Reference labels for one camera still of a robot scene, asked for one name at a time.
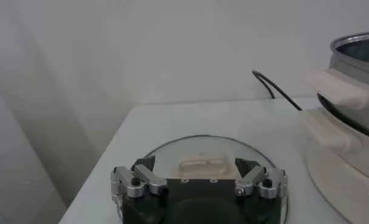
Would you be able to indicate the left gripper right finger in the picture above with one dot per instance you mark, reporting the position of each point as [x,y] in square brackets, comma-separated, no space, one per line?
[254,178]

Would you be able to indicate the round glass lid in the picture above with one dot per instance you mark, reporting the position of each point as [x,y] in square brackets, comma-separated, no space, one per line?
[202,165]

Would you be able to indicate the cream electric cooker base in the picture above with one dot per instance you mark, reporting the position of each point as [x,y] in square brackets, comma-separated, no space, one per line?
[339,170]

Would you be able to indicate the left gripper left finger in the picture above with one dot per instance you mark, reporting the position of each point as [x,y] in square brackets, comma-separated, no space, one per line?
[141,176]

